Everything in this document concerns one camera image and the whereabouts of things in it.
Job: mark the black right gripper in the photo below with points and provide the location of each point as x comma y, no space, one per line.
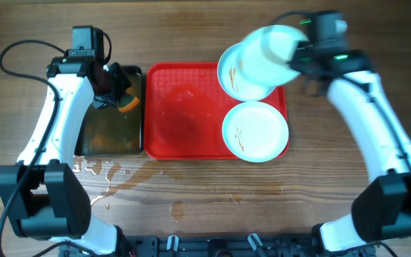
292,62

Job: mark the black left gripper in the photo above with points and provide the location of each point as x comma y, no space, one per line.
123,84

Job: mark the orange green sponge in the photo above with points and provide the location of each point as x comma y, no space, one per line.
130,103

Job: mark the white plate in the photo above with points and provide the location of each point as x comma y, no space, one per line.
233,83
255,131
264,54

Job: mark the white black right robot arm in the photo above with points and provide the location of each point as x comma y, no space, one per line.
383,210

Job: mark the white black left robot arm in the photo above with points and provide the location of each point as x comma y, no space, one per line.
42,197

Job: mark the black water tray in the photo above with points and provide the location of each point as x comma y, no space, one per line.
108,132

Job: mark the red plastic tray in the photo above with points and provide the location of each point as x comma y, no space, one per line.
184,111

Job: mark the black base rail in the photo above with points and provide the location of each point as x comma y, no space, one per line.
284,245

